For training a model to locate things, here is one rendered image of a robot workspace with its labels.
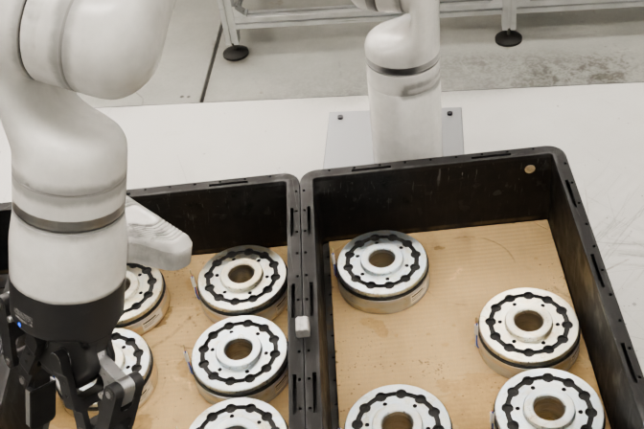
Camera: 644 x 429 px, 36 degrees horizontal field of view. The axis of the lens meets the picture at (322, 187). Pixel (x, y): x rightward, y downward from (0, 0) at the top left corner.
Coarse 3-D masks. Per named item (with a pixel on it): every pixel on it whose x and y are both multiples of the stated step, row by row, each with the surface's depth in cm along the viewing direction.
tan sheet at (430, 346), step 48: (336, 240) 118; (432, 240) 117; (480, 240) 116; (528, 240) 115; (336, 288) 112; (432, 288) 111; (480, 288) 110; (336, 336) 107; (384, 336) 106; (432, 336) 106; (384, 384) 102; (432, 384) 101; (480, 384) 100
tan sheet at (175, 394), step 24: (192, 264) 118; (168, 288) 115; (192, 288) 115; (168, 312) 112; (192, 312) 112; (144, 336) 110; (168, 336) 110; (192, 336) 109; (168, 360) 107; (168, 384) 105; (192, 384) 104; (144, 408) 103; (168, 408) 102; (192, 408) 102
